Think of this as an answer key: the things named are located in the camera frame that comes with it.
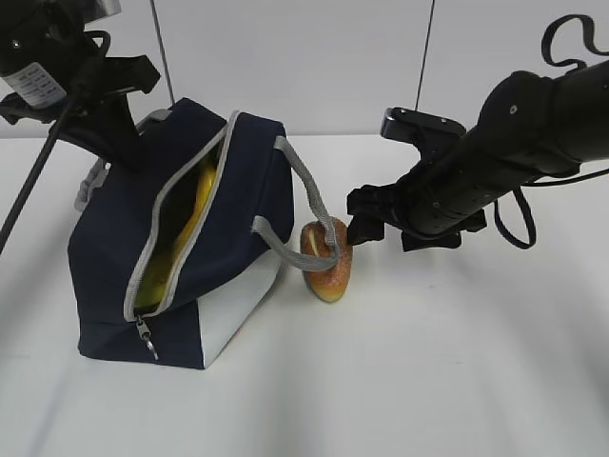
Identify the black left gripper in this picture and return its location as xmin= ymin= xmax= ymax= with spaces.
xmin=1 ymin=29 xmax=161 ymax=171

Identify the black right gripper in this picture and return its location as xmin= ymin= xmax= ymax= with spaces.
xmin=346 ymin=185 xmax=486 ymax=252

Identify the brown bread roll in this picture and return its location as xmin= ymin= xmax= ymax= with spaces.
xmin=300 ymin=216 xmax=353 ymax=303

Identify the navy blue lunch bag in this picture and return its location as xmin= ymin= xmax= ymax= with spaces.
xmin=68 ymin=99 xmax=340 ymax=369

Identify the yellow banana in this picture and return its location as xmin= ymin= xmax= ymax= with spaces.
xmin=134 ymin=157 xmax=218 ymax=313

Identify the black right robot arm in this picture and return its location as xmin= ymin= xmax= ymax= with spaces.
xmin=347 ymin=63 xmax=608 ymax=251

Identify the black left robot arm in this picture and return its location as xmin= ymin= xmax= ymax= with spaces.
xmin=1 ymin=1 xmax=160 ymax=170

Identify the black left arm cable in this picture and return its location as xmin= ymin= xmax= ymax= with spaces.
xmin=0 ymin=30 xmax=113 ymax=258

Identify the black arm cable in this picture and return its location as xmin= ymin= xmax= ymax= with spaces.
xmin=0 ymin=30 xmax=113 ymax=258
xmin=492 ymin=13 xmax=609 ymax=249

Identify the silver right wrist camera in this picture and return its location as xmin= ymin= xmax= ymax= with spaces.
xmin=380 ymin=107 xmax=466 ymax=162

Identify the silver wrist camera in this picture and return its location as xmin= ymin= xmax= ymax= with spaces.
xmin=380 ymin=107 xmax=466 ymax=162
xmin=76 ymin=0 xmax=122 ymax=24

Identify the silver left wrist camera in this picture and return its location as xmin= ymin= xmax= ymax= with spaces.
xmin=76 ymin=0 xmax=122 ymax=24

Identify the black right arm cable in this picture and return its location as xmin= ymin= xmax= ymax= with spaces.
xmin=492 ymin=13 xmax=609 ymax=249

